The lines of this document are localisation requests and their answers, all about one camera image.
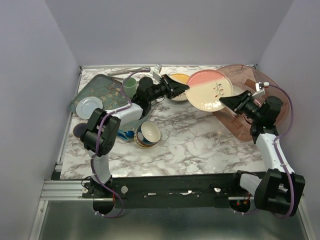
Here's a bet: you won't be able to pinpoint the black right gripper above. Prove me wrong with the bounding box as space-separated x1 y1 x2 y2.
219 89 263 122

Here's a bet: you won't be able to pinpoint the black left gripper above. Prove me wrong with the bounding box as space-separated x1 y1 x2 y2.
147 74 190 103

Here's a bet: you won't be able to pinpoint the yellow and cream plate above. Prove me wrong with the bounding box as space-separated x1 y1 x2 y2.
169 73 190 102

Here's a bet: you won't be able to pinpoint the pink and cream plate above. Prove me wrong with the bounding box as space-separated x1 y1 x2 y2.
185 69 234 112

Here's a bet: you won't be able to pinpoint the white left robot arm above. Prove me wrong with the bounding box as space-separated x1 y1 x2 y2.
80 74 190 198

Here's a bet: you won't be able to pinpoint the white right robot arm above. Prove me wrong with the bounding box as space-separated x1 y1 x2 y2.
219 90 306 218

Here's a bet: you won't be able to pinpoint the transparent pink plastic bin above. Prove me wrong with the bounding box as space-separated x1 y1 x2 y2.
213 64 290 142

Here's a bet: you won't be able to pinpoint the metal serving tongs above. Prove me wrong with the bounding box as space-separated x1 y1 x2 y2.
107 66 151 77

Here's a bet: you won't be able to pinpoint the green plastic cup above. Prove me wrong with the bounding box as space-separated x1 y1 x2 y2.
123 77 138 99

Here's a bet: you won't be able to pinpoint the patterned ceramic bowl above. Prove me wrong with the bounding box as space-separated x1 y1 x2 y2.
134 121 161 148

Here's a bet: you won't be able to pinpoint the floral teal tray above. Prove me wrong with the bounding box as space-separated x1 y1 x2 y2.
68 73 158 142

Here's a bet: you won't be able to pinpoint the blue spoon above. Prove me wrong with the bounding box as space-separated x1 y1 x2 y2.
117 129 135 142

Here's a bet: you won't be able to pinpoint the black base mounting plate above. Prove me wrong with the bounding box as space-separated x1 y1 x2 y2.
82 173 254 212

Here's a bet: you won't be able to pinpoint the light blue saucer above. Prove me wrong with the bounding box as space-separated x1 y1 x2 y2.
75 96 103 120

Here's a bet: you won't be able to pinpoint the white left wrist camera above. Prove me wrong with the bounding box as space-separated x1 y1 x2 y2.
150 64 162 81

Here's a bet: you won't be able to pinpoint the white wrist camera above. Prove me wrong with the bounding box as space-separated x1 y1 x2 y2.
150 64 162 81
252 81 270 99

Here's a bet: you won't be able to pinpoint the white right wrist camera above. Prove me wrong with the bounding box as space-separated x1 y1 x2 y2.
252 81 270 99

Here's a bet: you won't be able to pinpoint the aluminium frame rail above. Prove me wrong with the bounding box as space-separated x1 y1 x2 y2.
41 173 246 201

